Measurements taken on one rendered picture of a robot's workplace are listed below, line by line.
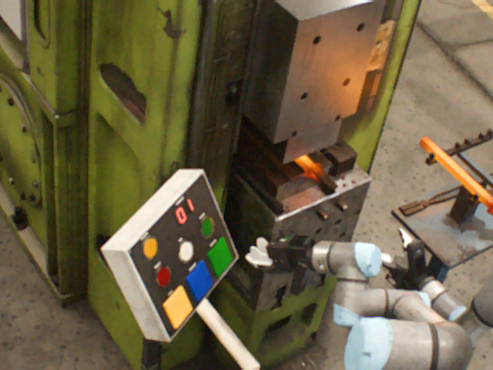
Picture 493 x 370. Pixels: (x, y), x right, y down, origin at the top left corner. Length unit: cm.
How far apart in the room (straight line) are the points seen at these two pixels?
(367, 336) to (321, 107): 95
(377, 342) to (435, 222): 145
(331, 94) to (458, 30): 312
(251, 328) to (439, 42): 282
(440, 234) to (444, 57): 231
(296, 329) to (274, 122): 112
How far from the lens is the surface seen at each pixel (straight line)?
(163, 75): 213
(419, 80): 479
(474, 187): 269
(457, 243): 288
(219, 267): 217
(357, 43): 226
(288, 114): 224
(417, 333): 154
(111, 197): 285
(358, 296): 191
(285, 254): 199
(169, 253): 202
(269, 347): 308
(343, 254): 192
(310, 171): 246
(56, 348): 321
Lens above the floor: 263
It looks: 43 degrees down
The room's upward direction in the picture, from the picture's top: 11 degrees clockwise
